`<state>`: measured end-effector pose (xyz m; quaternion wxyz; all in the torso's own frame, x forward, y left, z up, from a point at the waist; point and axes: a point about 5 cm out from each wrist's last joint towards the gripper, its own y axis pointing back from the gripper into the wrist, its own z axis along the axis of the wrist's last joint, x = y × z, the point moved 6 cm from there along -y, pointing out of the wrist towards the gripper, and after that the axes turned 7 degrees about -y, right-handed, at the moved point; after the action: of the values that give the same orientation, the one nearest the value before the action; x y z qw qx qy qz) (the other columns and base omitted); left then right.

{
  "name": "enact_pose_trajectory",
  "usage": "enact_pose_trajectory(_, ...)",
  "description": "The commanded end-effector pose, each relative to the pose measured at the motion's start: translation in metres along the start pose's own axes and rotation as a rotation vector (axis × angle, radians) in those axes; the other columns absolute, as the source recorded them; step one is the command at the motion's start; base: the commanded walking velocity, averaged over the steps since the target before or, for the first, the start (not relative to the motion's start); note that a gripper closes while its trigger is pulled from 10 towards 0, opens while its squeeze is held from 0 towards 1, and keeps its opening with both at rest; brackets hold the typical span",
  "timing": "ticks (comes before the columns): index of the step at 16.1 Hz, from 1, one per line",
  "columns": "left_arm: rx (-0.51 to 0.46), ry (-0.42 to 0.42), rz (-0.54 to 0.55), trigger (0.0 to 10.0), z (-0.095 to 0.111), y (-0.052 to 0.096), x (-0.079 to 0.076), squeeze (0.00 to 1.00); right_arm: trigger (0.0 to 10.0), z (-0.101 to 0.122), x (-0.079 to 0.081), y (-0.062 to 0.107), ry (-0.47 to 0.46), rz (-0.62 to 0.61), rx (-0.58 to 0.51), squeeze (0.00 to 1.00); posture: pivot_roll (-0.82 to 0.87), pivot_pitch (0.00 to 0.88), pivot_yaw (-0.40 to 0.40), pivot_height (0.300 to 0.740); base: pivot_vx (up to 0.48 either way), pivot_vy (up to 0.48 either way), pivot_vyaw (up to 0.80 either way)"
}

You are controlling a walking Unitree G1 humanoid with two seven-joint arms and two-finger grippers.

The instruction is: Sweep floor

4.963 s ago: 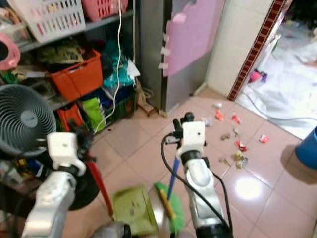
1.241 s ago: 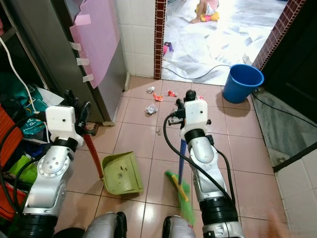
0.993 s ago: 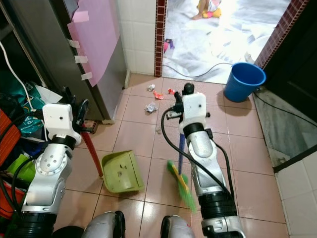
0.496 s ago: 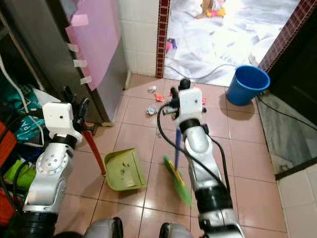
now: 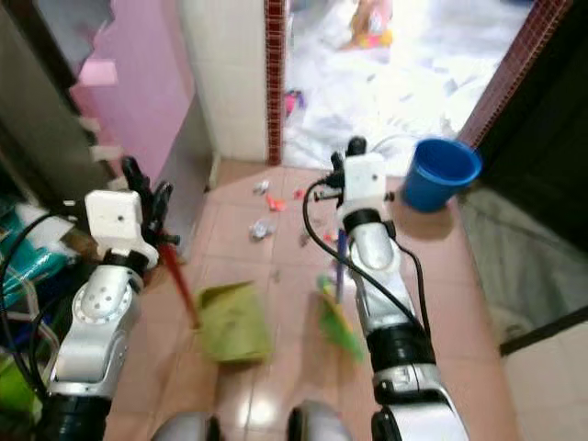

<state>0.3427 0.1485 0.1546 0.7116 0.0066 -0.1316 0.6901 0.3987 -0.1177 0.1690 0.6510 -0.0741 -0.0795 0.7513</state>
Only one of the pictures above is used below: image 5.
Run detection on green dustpan with red handle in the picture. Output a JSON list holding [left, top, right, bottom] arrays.
[[160, 241, 274, 366]]

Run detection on green broom with blue handle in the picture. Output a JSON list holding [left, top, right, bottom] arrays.
[[316, 228, 369, 363]]

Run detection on pink cabinet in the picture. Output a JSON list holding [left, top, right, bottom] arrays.
[[68, 0, 196, 187]]

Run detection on pink toy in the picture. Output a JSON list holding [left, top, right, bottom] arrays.
[[284, 88, 305, 117]]

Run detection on crumpled silver wrapper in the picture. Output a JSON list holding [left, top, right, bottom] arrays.
[[247, 218, 276, 243]]

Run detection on blue plastic bucket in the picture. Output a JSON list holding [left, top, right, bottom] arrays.
[[401, 137, 484, 214]]

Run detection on red brick tile trim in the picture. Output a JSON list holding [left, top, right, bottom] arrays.
[[264, 0, 287, 167], [458, 0, 575, 153]]

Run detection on grey metal door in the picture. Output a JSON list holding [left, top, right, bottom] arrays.
[[0, 0, 122, 199]]

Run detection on small child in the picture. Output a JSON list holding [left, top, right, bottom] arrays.
[[348, 0, 395, 50]]

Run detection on teal plastic bag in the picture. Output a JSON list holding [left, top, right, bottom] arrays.
[[0, 206, 95, 297]]

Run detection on dark panelled door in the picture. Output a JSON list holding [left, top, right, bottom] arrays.
[[458, 7, 588, 357]]

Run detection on grey left robot leg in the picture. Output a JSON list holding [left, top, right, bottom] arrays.
[[151, 412, 215, 441]]

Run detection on grey robot leg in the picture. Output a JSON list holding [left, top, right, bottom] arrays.
[[151, 412, 215, 441], [287, 400, 356, 441]]

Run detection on bright green plastic item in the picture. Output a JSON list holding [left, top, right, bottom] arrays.
[[0, 354, 40, 425]]

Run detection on grey right robot leg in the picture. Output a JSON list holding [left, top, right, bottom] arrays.
[[287, 400, 356, 441]]

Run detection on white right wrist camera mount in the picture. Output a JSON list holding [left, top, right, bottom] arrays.
[[335, 152, 390, 231]]

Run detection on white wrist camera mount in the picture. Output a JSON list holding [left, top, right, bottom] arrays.
[[85, 188, 160, 270], [335, 152, 390, 231]]

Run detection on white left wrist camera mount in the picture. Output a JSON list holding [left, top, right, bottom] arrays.
[[85, 188, 160, 270]]

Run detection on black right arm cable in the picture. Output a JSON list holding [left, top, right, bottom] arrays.
[[301, 179, 431, 339]]

